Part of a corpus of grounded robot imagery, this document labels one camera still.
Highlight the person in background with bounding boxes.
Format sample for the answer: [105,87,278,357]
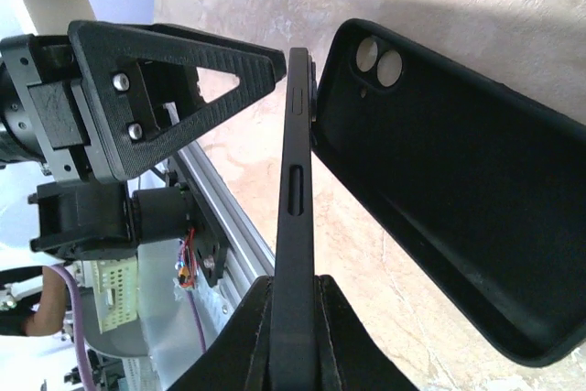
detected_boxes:
[1,266,67,337]

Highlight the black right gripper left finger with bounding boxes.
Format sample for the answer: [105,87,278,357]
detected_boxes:
[170,276,273,391]

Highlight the black phone case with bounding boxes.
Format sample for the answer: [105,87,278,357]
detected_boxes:
[311,19,585,367]

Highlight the grey slotted cable duct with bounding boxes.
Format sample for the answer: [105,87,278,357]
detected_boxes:
[91,256,138,333]

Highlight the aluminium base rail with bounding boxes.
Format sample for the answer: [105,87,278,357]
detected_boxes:
[137,143,275,358]

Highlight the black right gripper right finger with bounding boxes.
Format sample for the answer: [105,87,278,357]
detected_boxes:
[315,275,416,391]

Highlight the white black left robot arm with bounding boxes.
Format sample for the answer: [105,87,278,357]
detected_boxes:
[1,20,287,260]

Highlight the black phone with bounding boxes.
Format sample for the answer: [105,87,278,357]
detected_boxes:
[268,48,318,390]

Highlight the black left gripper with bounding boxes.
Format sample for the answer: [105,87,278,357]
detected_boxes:
[1,20,287,181]

